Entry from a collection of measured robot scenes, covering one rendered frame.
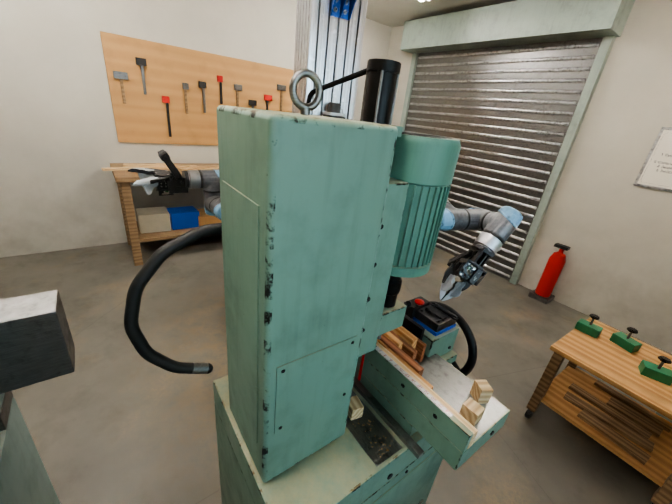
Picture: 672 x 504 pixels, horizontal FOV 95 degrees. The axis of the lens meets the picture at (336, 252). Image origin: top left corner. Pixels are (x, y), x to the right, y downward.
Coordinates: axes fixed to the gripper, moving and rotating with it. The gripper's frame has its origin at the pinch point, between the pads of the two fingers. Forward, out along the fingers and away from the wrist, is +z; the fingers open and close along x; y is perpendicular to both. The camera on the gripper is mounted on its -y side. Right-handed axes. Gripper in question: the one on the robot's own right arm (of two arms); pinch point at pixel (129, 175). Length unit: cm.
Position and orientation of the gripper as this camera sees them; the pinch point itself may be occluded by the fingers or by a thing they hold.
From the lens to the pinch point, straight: 141.4
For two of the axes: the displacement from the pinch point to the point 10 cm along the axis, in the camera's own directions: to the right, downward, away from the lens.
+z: -8.1, 1.6, -5.7
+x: -5.6, -5.1, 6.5
